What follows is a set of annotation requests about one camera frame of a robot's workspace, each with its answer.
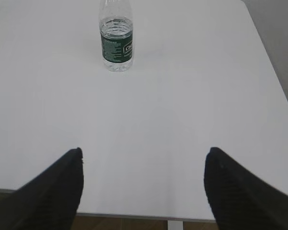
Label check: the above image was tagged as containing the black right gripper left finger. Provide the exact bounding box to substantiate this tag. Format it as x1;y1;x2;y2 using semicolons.
0;148;84;230

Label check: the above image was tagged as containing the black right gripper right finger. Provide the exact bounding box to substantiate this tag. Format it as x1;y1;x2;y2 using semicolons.
204;147;288;230

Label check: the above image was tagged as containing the clear green-label water bottle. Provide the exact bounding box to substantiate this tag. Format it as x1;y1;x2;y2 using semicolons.
99;0;133;72

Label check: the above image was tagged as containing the white table leg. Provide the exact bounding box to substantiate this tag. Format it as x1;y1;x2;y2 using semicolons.
167;220;183;230

